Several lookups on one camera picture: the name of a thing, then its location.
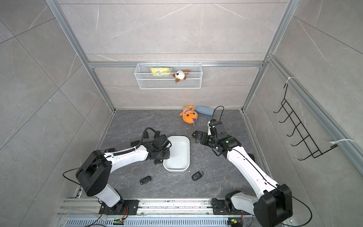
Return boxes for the white storage box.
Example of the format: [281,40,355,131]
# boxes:
[163,136,190,173]

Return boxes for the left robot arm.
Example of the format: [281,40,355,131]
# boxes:
[62,127,173,210]

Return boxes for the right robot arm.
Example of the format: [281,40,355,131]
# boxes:
[192,118,295,227]

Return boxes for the black silver car key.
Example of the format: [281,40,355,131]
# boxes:
[192,171,204,181]

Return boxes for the orange plush toy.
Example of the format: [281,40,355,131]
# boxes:
[180,106,198,125]

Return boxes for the blue glasses case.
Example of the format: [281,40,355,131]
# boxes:
[195,106,214,116]

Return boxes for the brown white plush dog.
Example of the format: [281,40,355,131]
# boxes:
[173,70,190,83]

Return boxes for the yellow packet in basket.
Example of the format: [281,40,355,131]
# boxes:
[150,67,173,77]

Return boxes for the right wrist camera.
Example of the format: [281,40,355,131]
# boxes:
[208,119,225,136]

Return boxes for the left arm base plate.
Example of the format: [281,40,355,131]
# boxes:
[99,200,140,215]

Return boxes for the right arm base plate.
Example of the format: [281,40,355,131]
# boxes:
[210,198,250,215]

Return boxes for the aluminium mounting rail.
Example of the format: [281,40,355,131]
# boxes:
[56,198,294,218]

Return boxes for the white wire wall basket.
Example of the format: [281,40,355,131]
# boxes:
[134,62,203,89]

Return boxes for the black wall hook rack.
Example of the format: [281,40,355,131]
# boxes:
[273,84,338,161]

